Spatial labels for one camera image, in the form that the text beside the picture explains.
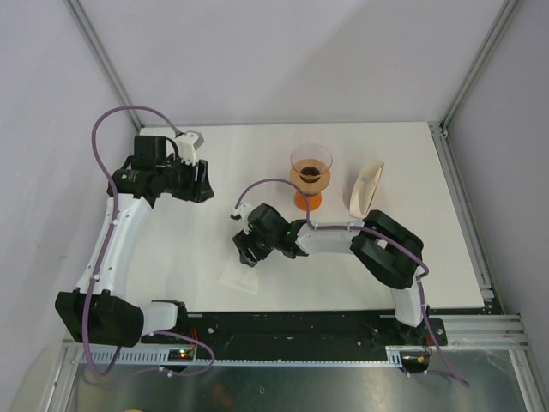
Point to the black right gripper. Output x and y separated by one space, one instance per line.
244 242

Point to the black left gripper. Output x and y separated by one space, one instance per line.
199 190

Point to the clear pink plastic dripper cone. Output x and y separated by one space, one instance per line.
311 155

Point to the cream coffee filter holder stack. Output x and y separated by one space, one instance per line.
365 187

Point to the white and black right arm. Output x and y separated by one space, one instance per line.
389 251

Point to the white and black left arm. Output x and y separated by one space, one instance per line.
96 310

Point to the wooden and orange dripper stand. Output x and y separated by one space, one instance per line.
309 195

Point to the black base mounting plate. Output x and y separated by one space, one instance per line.
299 347

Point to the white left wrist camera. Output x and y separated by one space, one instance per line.
188 144

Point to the grey slotted cable duct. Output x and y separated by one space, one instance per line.
158 356

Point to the aluminium left corner post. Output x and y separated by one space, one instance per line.
98 51

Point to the aluminium corner post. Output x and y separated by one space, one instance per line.
488 46
98 51

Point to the aluminium frame rail front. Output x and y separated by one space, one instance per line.
484 330

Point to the aluminium right corner post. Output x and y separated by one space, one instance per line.
488 46

